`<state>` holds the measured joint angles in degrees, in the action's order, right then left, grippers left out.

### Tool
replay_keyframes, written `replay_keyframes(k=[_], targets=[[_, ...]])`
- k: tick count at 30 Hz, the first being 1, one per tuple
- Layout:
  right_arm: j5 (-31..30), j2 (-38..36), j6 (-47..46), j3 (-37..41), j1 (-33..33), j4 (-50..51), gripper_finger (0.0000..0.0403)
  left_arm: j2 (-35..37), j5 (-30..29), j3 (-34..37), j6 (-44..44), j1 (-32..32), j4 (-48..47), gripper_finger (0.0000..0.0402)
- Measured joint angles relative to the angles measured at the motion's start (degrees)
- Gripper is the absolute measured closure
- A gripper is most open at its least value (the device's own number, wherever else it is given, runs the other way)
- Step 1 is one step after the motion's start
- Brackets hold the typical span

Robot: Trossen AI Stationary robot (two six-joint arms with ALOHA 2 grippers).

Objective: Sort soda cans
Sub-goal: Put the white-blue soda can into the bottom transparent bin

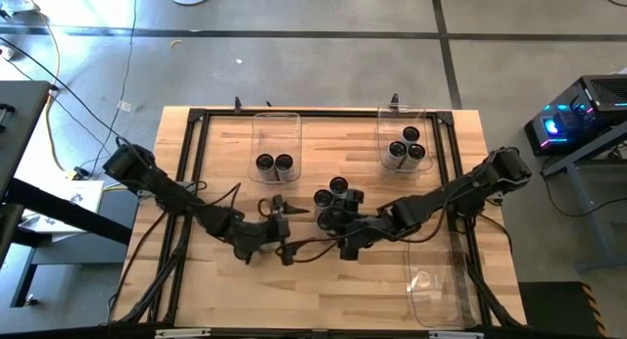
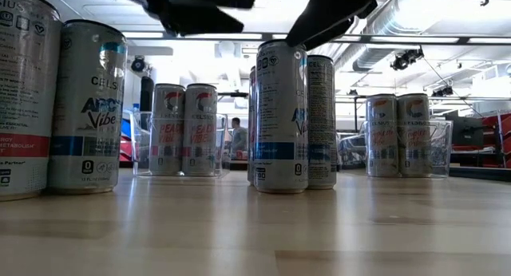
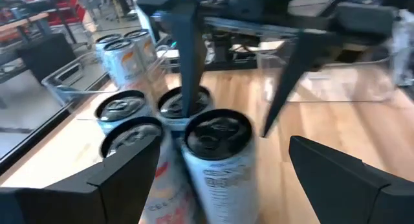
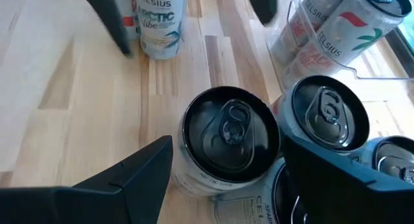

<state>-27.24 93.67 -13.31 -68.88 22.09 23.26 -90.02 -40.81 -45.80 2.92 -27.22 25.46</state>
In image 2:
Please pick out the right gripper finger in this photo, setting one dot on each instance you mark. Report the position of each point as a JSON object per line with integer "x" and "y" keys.
{"x": 335, "y": 9}
{"x": 327, "y": 36}

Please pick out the black round ceiling fixture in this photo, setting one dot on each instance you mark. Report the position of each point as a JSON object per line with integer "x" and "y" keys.
{"x": 137, "y": 64}

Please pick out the large black ceiling spotlights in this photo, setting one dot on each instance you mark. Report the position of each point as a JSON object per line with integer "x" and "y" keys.
{"x": 407, "y": 58}

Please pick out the person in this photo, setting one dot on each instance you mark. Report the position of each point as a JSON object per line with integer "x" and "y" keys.
{"x": 238, "y": 138}

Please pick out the small black ceiling spotlights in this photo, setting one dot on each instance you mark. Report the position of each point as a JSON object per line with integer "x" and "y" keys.
{"x": 443, "y": 91}

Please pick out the clear plastic bin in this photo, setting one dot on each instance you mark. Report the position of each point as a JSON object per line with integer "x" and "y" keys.
{"x": 139, "y": 148}
{"x": 441, "y": 148}

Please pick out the black monitor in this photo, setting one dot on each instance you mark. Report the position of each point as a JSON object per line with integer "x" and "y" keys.
{"x": 464, "y": 130}

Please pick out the red storage shelving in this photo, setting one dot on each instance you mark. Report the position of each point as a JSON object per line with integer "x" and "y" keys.
{"x": 497, "y": 136}

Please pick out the silver ventilation duct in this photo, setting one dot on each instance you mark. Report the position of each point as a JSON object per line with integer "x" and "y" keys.
{"x": 399, "y": 13}

